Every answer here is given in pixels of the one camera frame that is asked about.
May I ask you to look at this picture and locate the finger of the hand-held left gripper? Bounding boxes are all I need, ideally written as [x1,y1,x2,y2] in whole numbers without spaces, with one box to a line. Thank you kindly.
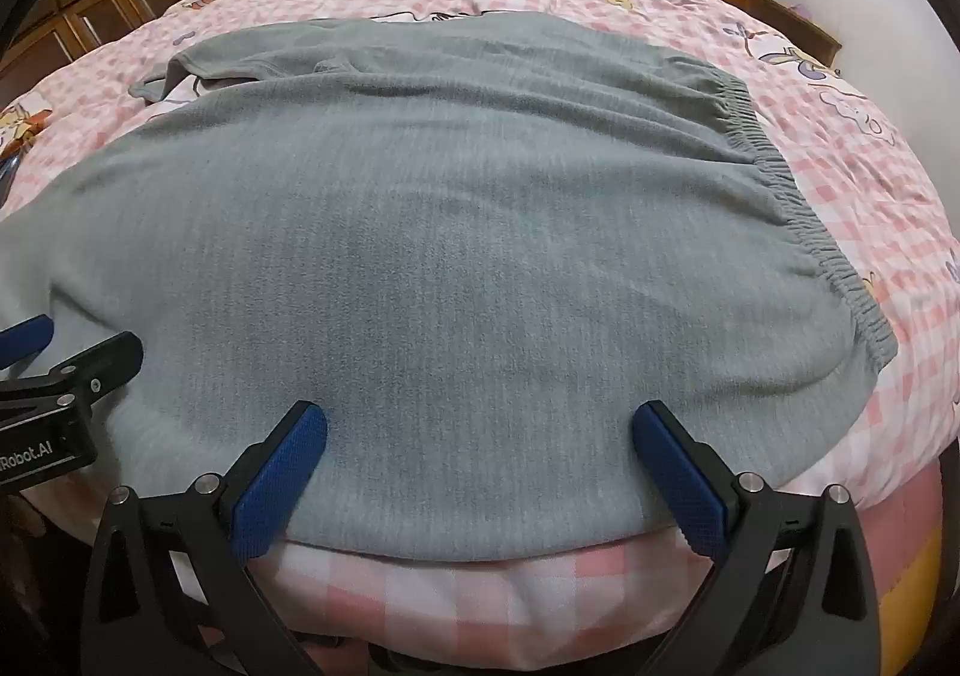
[0,314,55,377]
[0,331,145,426]

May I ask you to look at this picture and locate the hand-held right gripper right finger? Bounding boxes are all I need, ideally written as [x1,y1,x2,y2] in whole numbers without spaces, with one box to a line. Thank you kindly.
[632,400,883,676]

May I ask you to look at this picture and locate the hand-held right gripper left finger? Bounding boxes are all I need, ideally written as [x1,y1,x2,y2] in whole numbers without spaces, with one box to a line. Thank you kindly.
[79,400,329,676]

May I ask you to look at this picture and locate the grey pants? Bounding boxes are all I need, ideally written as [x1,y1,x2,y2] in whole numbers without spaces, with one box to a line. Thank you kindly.
[0,12,899,564]

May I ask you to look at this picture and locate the pink mattress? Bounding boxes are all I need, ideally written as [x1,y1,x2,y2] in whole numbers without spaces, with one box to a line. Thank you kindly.
[825,466,947,651]

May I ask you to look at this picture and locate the pink checked printed blanket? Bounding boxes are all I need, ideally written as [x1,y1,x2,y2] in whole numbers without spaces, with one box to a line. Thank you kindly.
[0,0,960,656]

